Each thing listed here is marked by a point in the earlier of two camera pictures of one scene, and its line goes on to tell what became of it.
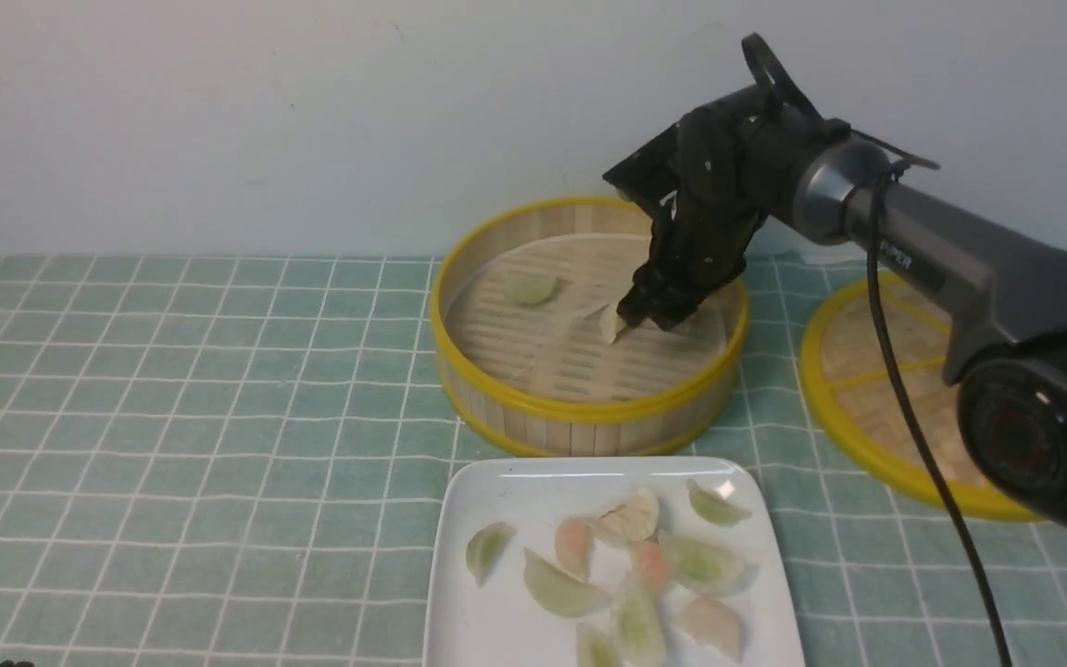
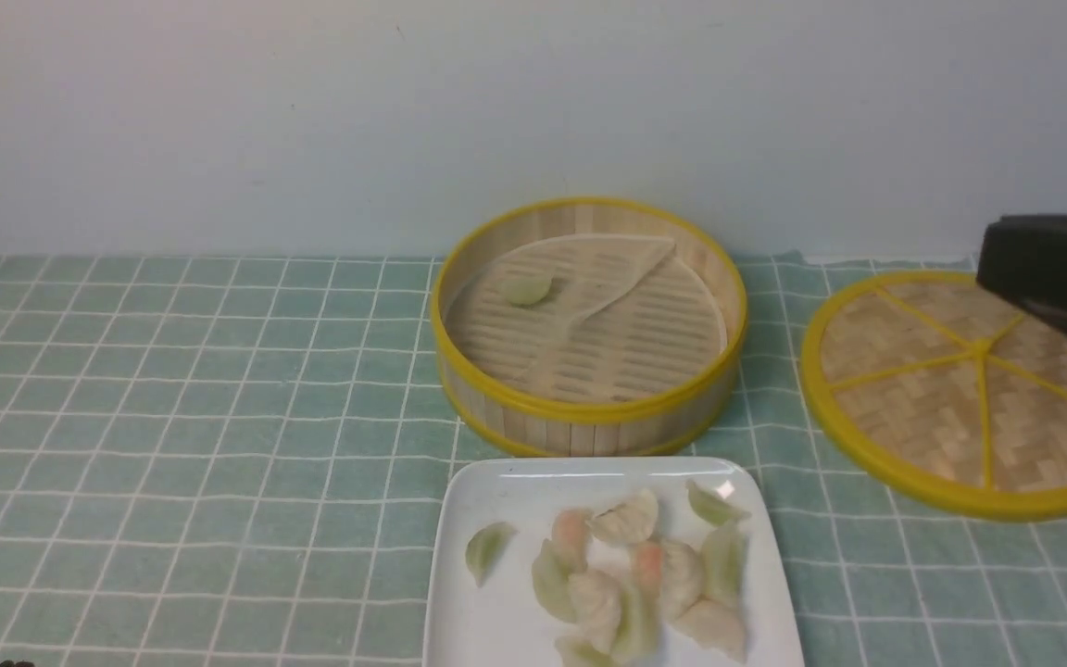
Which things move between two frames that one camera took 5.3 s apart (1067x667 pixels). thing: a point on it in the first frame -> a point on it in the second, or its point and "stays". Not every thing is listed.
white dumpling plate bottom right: x=713 y=622 stays
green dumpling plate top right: x=714 y=508 stays
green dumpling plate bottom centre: x=640 y=628 stays
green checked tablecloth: x=230 y=460 stays
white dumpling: x=610 y=323 -> x=596 y=600
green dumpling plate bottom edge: x=596 y=645 -> x=576 y=652
